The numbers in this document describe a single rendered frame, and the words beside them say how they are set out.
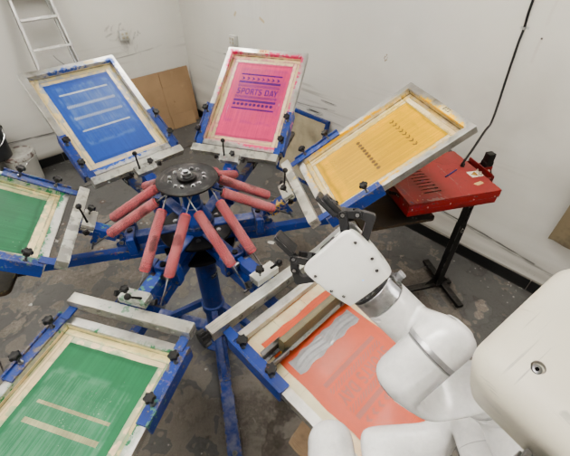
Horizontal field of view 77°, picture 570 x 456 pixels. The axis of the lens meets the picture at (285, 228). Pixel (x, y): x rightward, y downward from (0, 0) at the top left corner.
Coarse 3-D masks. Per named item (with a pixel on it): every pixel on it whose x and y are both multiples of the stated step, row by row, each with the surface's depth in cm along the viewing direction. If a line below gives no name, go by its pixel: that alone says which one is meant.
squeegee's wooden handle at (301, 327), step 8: (328, 296) 150; (320, 304) 147; (328, 304) 147; (336, 304) 153; (312, 312) 144; (320, 312) 145; (328, 312) 152; (304, 320) 141; (312, 320) 143; (296, 328) 138; (304, 328) 141; (288, 336) 136; (296, 336) 139; (280, 344) 136; (288, 344) 137
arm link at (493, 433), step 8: (480, 424) 60; (488, 424) 57; (496, 424) 57; (488, 432) 59; (496, 432) 58; (504, 432) 57; (488, 440) 59; (496, 440) 58; (504, 440) 57; (512, 440) 56; (496, 448) 57; (504, 448) 56; (512, 448) 55; (520, 448) 55
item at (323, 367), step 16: (272, 336) 148; (336, 352) 142; (288, 368) 137; (320, 368) 137; (336, 368) 137; (304, 384) 133; (320, 384) 133; (320, 400) 128; (336, 400) 128; (336, 416) 124; (352, 416) 124; (384, 416) 124; (400, 416) 124; (416, 416) 124
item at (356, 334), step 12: (312, 300) 161; (300, 312) 156; (336, 312) 156; (324, 324) 152; (360, 324) 152; (372, 324) 152; (348, 336) 148; (360, 336) 148; (372, 336) 148; (384, 336) 148; (348, 348) 143
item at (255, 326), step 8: (296, 288) 162; (304, 288) 162; (288, 296) 159; (296, 296) 159; (280, 304) 156; (288, 304) 157; (264, 312) 152; (272, 312) 152; (280, 312) 156; (256, 320) 149; (264, 320) 149; (248, 328) 146; (256, 328) 147; (248, 336) 145; (288, 392) 127; (288, 400) 125; (296, 400) 125; (296, 408) 123; (304, 408) 123; (304, 416) 121; (312, 416) 121; (312, 424) 119
